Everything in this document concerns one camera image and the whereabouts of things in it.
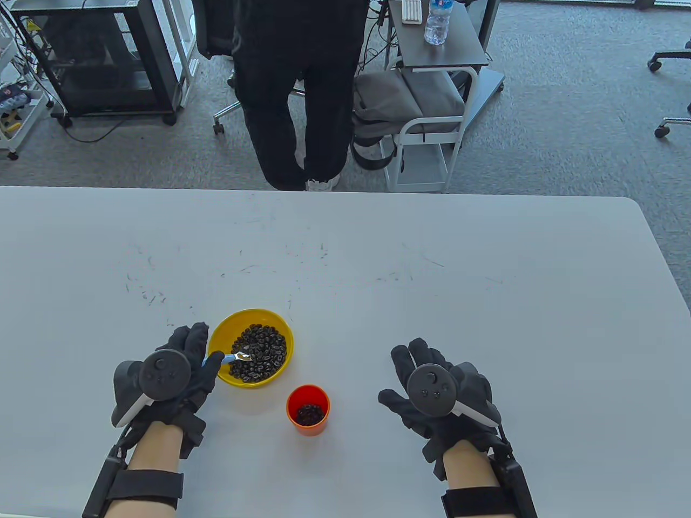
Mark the person's left hand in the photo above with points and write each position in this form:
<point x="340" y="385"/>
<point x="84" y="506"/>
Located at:
<point x="200" y="386"/>

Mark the person's right hand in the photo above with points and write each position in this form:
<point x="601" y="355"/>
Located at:
<point x="478" y="388"/>

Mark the blue baby spoon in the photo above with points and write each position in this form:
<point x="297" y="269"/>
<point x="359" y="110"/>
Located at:
<point x="229" y="358"/>

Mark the pile of coffee beans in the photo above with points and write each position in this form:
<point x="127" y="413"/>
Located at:
<point x="310" y="414"/>
<point x="259" y="353"/>

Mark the orange cup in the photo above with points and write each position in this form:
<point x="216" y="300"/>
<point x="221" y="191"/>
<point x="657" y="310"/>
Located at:
<point x="309" y="431"/>

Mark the person's right forearm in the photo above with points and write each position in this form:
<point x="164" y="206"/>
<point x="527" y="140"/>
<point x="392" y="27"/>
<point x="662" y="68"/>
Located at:
<point x="468" y="465"/>

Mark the person's left forearm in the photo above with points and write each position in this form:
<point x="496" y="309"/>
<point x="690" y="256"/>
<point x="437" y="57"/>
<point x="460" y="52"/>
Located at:
<point x="154" y="448"/>

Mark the black forearm tracker box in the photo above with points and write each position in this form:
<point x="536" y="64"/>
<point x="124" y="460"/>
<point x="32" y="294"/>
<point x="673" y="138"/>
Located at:
<point x="516" y="488"/>
<point x="101" y="485"/>

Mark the black handheld controller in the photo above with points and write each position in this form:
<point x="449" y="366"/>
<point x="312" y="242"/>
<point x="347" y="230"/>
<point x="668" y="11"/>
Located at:
<point x="432" y="389"/>
<point x="164" y="373"/>

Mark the yellow bowl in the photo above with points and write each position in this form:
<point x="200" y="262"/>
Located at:
<point x="253" y="318"/>

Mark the grey backpack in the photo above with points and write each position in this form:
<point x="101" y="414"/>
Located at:
<point x="388" y="102"/>

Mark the white rack cart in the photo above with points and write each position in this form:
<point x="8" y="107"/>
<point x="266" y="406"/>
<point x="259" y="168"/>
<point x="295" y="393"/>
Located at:
<point x="21" y="137"/>

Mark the black mesh office chair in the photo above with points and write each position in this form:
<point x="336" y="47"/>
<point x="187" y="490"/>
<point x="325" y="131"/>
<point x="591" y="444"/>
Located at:
<point x="669" y="55"/>
<point x="672" y="123"/>

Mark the black wheeled cabinet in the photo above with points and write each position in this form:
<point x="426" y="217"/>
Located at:
<point x="156" y="54"/>

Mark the white side table dark top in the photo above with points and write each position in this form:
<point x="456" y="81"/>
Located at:
<point x="453" y="51"/>

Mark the dark blue pouch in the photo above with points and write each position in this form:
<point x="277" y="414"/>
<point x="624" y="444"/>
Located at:
<point x="13" y="97"/>

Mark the clear water bottle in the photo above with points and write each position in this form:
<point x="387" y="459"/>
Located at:
<point x="437" y="27"/>

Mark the white keyboard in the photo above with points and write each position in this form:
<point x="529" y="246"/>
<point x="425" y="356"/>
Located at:
<point x="411" y="11"/>

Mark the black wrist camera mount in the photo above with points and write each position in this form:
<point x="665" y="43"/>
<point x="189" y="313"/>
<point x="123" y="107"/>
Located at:
<point x="191" y="440"/>
<point x="435" y="459"/>

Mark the white metal frame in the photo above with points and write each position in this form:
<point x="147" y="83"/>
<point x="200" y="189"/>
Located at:
<point x="186" y="70"/>

